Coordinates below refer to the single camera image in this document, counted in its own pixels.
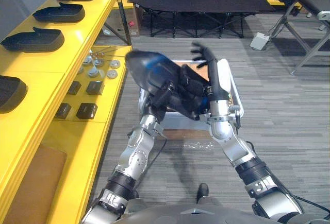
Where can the black shelf post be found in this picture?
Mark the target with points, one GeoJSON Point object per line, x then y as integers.
{"type": "Point", "coordinates": [123, 10]}

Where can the grey foot pedal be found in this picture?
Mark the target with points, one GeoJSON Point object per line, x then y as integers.
{"type": "Point", "coordinates": [260, 41]}

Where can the dark grey robot torso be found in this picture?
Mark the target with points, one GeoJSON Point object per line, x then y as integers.
{"type": "Point", "coordinates": [206, 215]}

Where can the round silver metal part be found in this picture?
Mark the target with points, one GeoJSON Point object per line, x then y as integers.
{"type": "Point", "coordinates": [87, 60]}
{"type": "Point", "coordinates": [114, 64]}
{"type": "Point", "coordinates": [112, 73]}
{"type": "Point", "coordinates": [98, 62]}
{"type": "Point", "coordinates": [92, 72]}

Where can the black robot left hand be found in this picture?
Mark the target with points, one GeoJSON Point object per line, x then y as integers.
{"type": "Point", "coordinates": [165, 96]}

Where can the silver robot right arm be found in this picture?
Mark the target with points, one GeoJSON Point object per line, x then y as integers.
{"type": "Point", "coordinates": [232, 144]}

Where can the yellow shelf unit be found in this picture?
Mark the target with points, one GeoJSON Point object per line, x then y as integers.
{"type": "Point", "coordinates": [51, 61]}

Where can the clear plastic wrap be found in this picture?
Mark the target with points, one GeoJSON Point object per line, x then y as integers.
{"type": "Point", "coordinates": [198, 145]}

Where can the dark robot foot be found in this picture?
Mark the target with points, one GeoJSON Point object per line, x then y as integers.
{"type": "Point", "coordinates": [203, 191]}

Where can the brown cardboard sheet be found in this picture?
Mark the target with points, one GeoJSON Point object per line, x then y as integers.
{"type": "Point", "coordinates": [36, 182]}

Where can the white plastic box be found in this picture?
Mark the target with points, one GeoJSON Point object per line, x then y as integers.
{"type": "Point", "coordinates": [238, 100]}

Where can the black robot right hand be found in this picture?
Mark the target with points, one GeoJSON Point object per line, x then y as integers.
{"type": "Point", "coordinates": [215, 79]}

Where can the small black box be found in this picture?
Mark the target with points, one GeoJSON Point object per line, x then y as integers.
{"type": "Point", "coordinates": [63, 110]}
{"type": "Point", "coordinates": [74, 88]}
{"type": "Point", "coordinates": [86, 110]}
{"type": "Point", "coordinates": [95, 88]}

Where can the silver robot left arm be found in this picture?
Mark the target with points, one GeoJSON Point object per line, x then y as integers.
{"type": "Point", "coordinates": [134, 157]}

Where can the brown cardboard box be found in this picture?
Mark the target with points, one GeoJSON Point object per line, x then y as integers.
{"type": "Point", "coordinates": [123, 20]}

